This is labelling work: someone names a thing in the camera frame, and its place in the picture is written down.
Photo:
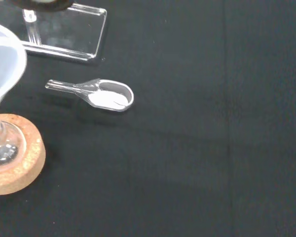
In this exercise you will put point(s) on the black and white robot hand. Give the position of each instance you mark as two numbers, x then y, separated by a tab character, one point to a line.
39	5

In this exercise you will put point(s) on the clear acrylic funnel stand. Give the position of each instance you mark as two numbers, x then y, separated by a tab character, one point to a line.
71	32

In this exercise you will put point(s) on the translucent white plastic funnel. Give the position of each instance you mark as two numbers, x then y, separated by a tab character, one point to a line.
7	56

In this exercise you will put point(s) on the clear round-bottom flask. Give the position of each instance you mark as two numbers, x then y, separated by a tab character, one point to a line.
8	150

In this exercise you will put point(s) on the black bench cloth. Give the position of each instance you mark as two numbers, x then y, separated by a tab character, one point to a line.
187	138

